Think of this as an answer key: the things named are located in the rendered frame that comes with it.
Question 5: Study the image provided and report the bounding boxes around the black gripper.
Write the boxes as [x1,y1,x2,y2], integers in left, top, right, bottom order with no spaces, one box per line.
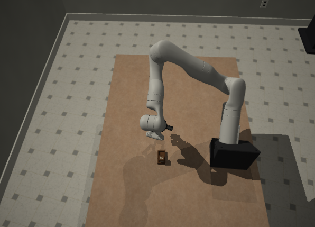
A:
[164,123,173,131]

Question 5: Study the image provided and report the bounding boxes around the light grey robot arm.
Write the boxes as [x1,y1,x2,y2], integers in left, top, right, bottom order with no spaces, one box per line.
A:
[140,40,246,144]

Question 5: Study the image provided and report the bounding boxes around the brown wooden tray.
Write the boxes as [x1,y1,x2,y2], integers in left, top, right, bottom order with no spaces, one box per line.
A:
[157,150,165,165]

